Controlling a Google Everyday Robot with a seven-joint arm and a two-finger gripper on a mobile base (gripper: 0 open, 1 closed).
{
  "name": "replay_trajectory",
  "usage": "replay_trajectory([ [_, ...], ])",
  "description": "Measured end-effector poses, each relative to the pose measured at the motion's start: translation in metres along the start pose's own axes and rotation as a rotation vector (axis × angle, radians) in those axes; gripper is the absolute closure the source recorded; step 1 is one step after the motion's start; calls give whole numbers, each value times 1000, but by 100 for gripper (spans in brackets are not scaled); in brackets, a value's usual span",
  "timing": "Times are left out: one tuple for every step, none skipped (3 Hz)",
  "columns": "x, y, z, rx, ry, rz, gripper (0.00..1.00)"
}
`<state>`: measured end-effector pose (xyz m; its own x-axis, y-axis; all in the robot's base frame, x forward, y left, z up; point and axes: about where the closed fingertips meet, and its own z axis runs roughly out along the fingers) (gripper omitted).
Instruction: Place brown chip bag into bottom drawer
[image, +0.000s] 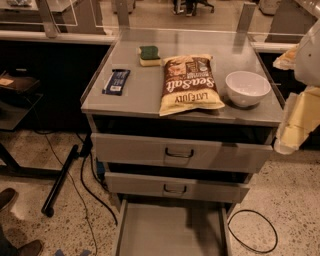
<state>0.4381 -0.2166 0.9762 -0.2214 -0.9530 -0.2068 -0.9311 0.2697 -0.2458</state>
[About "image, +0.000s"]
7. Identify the black looped floor cable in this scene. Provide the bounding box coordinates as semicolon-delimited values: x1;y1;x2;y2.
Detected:
227;209;279;255

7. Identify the brown shoe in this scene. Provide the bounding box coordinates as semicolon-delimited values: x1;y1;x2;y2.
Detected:
0;188;18;211
17;240;43;256

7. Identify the blue snack bar wrapper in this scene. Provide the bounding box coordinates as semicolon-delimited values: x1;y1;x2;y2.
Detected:
102;69;130;96

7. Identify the dark side table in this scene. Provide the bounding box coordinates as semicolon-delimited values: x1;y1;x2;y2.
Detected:
0;71;42;131

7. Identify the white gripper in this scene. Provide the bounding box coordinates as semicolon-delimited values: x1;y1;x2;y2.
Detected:
272;31;320;156

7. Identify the grey metal drawer cabinet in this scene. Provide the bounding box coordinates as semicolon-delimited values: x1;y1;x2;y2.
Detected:
81;29;282;204

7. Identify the bottom grey drawer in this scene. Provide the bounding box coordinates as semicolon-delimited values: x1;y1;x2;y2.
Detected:
112;198;232;256

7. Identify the grey drawer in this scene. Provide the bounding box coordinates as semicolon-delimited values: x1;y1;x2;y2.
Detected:
112;198;232;256
91;133;272;173
105;172;249;203

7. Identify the brown sea salt chip bag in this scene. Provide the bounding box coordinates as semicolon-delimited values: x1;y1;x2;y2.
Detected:
159;54;225;116

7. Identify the black table leg base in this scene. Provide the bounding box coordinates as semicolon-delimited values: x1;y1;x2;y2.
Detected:
41;145;78;218

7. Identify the white ceramic bowl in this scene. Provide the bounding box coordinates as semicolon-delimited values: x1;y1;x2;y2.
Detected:
225;71;271;107

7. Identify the brown shoe lower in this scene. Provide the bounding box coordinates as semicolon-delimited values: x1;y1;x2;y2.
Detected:
17;240;43;256

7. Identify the top grey drawer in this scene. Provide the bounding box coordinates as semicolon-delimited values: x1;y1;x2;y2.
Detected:
91;133;272;173

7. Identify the clear acrylic barrier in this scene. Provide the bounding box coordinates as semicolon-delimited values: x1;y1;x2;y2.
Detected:
0;0;317;35

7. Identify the green and yellow sponge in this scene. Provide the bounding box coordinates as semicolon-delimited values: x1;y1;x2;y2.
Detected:
139;45;161;67

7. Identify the brown shoe upper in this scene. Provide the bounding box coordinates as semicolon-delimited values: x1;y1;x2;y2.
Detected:
0;188;18;211

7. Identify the middle grey drawer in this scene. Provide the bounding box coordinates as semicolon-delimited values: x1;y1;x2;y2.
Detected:
105;172;249;203

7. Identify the black cable beside cabinet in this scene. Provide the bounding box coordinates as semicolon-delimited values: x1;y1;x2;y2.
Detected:
77;133;119;227

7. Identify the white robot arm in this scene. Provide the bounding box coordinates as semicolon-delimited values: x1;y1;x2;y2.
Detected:
273;21;320;155

